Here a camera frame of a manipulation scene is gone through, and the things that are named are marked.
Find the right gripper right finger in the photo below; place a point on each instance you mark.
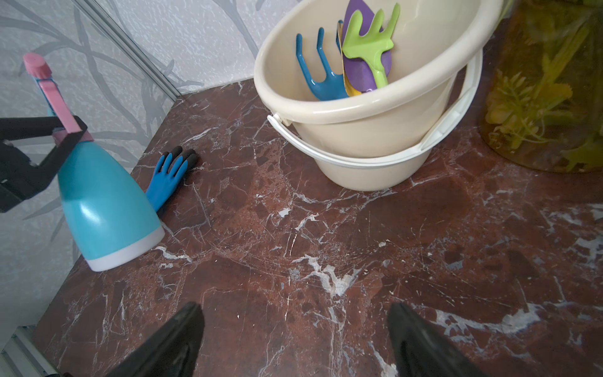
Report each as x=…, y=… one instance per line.
x=420, y=350

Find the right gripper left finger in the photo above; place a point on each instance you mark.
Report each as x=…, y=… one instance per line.
x=172, y=350

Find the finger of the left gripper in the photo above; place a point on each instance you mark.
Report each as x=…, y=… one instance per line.
x=24, y=176

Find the teal spray bottle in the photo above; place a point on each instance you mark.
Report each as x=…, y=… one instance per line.
x=110, y=217

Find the cream plastic bucket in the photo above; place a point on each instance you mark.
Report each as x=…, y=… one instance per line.
x=377, y=140

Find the yellow shovel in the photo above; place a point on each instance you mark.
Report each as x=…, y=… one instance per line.
x=349, y=89

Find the purple trowel pink handle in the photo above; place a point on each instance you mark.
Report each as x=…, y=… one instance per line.
x=357, y=70

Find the green hand rake wooden handle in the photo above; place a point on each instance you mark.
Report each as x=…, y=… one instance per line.
x=371, y=46

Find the blue gardening glove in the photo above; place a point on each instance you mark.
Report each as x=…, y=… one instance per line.
x=169, y=171

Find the potted green plant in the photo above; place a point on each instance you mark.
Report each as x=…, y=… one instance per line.
x=544, y=110

